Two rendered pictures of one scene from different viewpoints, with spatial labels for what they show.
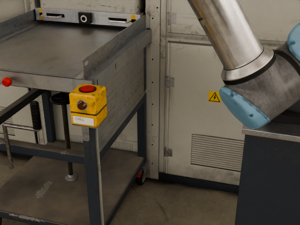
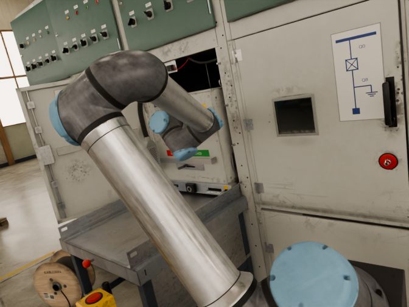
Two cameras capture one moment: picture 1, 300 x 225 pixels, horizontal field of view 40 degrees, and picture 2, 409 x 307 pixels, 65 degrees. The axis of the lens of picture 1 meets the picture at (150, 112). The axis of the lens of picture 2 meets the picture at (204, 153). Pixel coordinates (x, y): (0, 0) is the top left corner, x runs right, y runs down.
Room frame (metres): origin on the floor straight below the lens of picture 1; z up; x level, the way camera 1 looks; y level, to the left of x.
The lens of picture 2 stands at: (0.50, -0.55, 1.43)
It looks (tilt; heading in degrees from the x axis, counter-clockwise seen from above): 12 degrees down; 27
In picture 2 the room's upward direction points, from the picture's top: 11 degrees counter-clockwise
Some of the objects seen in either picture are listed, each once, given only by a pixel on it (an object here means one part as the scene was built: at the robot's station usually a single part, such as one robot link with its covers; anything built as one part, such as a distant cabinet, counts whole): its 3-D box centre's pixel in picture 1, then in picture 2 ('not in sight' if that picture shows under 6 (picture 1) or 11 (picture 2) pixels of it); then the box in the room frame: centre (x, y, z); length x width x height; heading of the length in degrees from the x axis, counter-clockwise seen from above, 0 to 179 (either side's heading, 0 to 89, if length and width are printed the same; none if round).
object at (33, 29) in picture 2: not in sight; (36, 48); (2.36, 1.64, 1.93); 0.63 x 0.06 x 0.55; 77
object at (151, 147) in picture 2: not in sight; (151, 155); (1.95, 0.52, 1.09); 0.08 x 0.05 x 0.17; 163
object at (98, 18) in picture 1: (88, 16); (195, 185); (1.97, 0.30, 0.89); 0.54 x 0.05 x 0.06; 73
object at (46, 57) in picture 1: (58, 50); (155, 223); (1.68, 0.39, 0.82); 0.68 x 0.62 x 0.06; 163
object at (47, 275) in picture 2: not in sight; (64, 278); (1.95, 1.57, 0.20); 0.40 x 0.22 x 0.40; 102
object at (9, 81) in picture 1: (8, 81); (88, 262); (1.33, 0.49, 0.82); 0.04 x 0.03 x 0.03; 163
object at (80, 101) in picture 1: (81, 106); not in sight; (1.02, 0.19, 0.87); 0.03 x 0.01 x 0.03; 73
